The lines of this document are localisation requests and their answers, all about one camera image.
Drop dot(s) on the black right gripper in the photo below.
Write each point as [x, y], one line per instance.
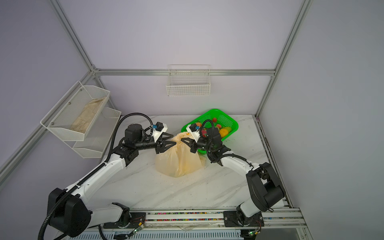
[191, 141]

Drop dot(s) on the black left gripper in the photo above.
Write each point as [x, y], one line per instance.
[162, 147]

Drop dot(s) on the cream banana print plastic bag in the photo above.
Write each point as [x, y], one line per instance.
[178, 160]

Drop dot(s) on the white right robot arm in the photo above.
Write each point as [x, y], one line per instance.
[265, 187]

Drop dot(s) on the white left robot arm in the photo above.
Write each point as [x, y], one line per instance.
[67, 208]

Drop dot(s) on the small yellow fake orange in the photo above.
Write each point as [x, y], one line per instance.
[223, 132]

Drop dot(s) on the lower white mesh shelf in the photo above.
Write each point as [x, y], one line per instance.
[99, 135]

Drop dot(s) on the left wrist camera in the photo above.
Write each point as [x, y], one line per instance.
[157, 130]

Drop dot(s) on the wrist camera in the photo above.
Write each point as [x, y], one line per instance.
[157, 130]
[194, 131]

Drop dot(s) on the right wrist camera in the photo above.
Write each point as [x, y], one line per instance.
[194, 131]

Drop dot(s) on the white wire wall basket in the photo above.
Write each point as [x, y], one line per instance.
[188, 80]

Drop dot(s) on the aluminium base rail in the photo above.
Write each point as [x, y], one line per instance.
[283, 223]

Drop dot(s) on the white mesh wall shelf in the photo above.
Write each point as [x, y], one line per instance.
[60, 119]

